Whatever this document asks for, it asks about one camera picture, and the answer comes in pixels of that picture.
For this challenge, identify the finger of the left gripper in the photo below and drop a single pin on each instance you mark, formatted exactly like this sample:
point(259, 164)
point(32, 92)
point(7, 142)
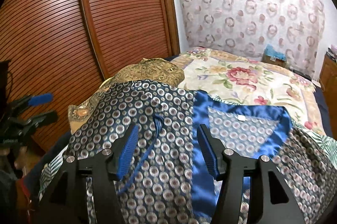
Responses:
point(40, 99)

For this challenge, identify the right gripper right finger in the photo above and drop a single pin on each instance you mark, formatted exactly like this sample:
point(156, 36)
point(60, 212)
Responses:
point(271, 200)

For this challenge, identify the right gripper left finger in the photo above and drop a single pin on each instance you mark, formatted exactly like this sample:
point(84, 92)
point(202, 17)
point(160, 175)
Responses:
point(65, 199)

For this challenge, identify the navy circle-patterned satin garment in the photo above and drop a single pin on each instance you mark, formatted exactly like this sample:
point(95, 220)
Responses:
point(167, 180)

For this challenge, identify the person's left hand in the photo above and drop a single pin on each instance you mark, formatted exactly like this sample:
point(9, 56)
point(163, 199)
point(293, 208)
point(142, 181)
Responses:
point(13, 160)

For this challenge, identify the palm leaf print sheet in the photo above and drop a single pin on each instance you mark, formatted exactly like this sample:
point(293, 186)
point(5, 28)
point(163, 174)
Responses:
point(326, 143)

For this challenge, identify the wooden louvered wardrobe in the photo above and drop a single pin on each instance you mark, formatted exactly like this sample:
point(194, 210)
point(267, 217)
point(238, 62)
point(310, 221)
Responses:
point(69, 47)

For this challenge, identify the gold paisley patterned garment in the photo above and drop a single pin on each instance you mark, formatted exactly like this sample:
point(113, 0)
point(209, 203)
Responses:
point(156, 69)

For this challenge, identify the wooden sideboard cabinet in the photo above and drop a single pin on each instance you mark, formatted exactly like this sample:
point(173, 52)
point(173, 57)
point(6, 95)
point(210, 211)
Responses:
point(328, 83)

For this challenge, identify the floral bed quilt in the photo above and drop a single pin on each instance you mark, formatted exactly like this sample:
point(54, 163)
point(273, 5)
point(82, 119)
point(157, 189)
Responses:
point(243, 81)

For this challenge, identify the pink circle-patterned curtain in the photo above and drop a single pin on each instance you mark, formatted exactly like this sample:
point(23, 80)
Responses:
point(245, 28)

